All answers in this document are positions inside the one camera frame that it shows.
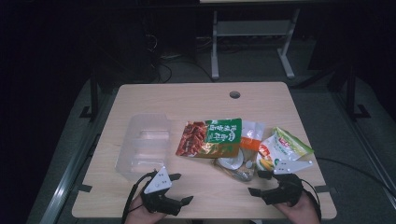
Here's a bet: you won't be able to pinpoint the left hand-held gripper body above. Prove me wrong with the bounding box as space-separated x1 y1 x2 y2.
139 165 183 217

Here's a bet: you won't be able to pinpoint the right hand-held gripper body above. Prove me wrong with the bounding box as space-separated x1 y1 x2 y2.
261 159 314 207

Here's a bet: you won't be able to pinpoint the white and green packet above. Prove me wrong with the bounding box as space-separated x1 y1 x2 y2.
255 126 315 173

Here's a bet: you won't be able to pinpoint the clear bag with white pieces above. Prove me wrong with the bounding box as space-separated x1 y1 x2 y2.
213 147 258 183

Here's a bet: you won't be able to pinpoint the clear plastic container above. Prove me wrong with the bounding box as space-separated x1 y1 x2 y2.
114 113 173 182

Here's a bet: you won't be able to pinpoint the orange and white packet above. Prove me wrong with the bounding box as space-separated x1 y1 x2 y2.
239 119 266 153

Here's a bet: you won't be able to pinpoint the red and green seasoning packet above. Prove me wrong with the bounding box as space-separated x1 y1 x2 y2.
175 118 243 160

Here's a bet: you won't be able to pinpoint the person's right hand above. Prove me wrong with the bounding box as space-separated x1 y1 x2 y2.
275 191 321 224

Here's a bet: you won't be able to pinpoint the person's left hand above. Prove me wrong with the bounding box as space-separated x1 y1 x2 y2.
124 195 168 224

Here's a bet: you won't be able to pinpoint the black metal stand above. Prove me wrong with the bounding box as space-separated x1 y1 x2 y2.
345 64 372 121
78 70 101 122

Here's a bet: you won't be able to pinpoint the left hand-held gripper black cable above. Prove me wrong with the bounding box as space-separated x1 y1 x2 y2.
120 170 159 224

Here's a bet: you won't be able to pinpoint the hand-held gripper black cable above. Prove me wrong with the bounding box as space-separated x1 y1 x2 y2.
120 170 159 224
300 178 323 222

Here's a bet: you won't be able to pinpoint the right hand-held gripper black cable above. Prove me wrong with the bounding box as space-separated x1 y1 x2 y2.
300 178 323 222

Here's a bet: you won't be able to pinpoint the black floor cable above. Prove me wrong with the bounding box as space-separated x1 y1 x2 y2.
316 157 396 198

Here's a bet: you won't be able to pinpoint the aluminium floor rail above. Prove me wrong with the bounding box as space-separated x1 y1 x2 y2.
332 92 396 202
39 90 120 224

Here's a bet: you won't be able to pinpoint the black cables behind table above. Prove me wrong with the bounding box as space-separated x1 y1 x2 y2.
146 33 217 84

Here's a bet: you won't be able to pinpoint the white metal table frame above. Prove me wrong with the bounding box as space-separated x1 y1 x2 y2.
210 7 302 80

